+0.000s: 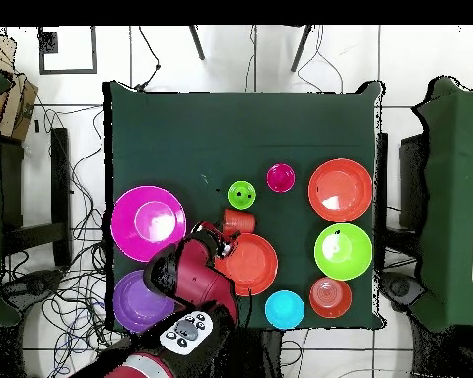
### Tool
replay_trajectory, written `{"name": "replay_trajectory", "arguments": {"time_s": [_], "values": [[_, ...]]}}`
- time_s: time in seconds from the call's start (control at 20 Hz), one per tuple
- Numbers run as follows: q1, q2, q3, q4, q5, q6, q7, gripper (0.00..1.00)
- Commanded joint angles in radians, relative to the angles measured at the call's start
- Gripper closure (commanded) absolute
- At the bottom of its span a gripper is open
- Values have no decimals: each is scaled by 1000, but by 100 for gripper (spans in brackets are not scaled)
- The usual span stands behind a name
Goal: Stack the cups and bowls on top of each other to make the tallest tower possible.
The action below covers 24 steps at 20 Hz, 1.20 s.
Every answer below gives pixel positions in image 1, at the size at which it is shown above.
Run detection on small blue bowl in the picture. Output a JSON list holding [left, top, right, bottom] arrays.
[[264, 289, 305, 331]]

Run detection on tangle of black cables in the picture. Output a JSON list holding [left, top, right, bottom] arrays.
[[0, 105, 167, 378]]

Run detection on black camera tripod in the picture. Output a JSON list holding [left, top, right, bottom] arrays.
[[187, 25, 315, 73]]

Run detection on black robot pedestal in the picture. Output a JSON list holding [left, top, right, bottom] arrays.
[[228, 328, 301, 378]]

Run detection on grey pedestal leg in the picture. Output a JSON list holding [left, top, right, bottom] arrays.
[[379, 271, 425, 312], [1, 269, 66, 312]]

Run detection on orange cup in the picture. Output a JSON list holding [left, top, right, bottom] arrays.
[[223, 208, 257, 237]]

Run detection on green bowl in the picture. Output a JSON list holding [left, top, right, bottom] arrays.
[[313, 222, 373, 282]]

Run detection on green cup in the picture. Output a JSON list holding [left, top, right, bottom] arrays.
[[227, 180, 258, 211]]

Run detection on crimson red cup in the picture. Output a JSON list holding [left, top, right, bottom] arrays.
[[266, 163, 297, 194]]

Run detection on black square floor frame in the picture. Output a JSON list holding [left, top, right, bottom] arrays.
[[37, 25, 98, 75]]

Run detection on large pink bowl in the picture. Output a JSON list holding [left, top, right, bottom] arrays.
[[110, 185, 187, 264]]

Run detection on black cable with plug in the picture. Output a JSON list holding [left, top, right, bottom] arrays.
[[132, 25, 162, 93]]

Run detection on purple bowl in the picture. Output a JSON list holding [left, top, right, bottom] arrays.
[[112, 269, 176, 334]]

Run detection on small deep orange bowl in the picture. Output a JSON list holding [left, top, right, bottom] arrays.
[[309, 276, 353, 319]]

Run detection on dark green tablecloth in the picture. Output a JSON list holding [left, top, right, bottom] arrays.
[[102, 80, 384, 332]]

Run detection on wide orange bowl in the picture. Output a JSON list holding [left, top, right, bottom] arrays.
[[214, 232, 279, 297], [307, 157, 374, 223]]

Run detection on cardboard box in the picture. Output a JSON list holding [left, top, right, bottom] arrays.
[[0, 31, 39, 142]]

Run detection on black stand frame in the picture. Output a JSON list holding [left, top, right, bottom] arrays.
[[0, 127, 74, 269], [397, 133, 429, 233]]

